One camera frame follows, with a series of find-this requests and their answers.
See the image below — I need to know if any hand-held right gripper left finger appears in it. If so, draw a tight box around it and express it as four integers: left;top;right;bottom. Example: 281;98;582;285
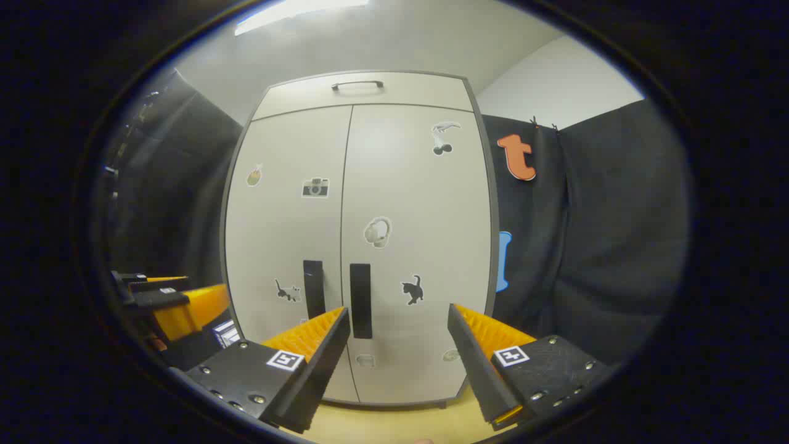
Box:
170;306;351;434

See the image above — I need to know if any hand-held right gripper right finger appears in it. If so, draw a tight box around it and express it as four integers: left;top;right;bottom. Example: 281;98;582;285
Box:
448;303;617;431

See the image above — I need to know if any black door handle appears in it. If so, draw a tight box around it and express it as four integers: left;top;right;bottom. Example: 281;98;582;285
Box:
350;263;373;340
303;260;326;321

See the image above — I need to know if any white cabinet door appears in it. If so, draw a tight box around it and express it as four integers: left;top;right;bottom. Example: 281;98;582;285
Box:
341;104;497;406
225;105;360;405

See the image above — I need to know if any white double-door shoe cabinet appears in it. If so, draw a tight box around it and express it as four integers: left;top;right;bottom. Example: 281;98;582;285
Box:
220;70;500;409

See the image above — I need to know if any white cabinet drawer front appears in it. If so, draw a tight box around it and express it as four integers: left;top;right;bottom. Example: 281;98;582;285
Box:
251;71;474;121

